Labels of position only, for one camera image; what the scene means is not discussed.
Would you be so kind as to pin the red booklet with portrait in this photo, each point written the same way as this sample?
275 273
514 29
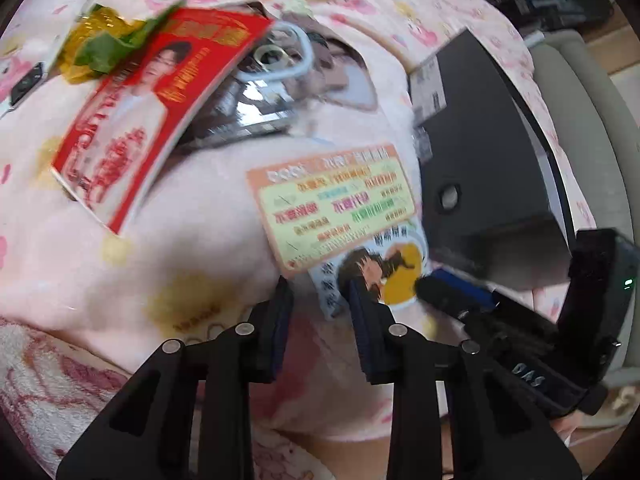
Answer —
130 125

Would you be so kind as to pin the cartoon girl card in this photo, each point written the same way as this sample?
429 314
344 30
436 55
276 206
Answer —
395 270

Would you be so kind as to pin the yellow and green wrapper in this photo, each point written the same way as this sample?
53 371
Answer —
100 45

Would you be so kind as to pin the pink printed blanket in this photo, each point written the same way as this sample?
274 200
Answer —
150 270

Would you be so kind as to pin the orange printed leaflet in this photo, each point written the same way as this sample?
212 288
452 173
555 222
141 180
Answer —
340 200

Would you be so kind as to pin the white and pink towel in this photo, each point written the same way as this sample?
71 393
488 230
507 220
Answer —
45 385

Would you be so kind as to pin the grey photo card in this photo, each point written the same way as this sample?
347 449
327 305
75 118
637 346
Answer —
345 80

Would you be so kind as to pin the black storage box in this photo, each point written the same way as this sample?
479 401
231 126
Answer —
475 135

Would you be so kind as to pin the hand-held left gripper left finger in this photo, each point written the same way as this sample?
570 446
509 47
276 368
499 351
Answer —
281 332

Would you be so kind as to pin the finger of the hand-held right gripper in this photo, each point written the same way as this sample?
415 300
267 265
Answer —
442 297
470 287

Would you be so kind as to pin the grey padded chair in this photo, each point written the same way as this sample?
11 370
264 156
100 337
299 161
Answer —
590 125

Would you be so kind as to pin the light blue loop clip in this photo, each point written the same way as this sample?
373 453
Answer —
300 67

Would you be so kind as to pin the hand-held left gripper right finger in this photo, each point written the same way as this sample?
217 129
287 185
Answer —
367 340

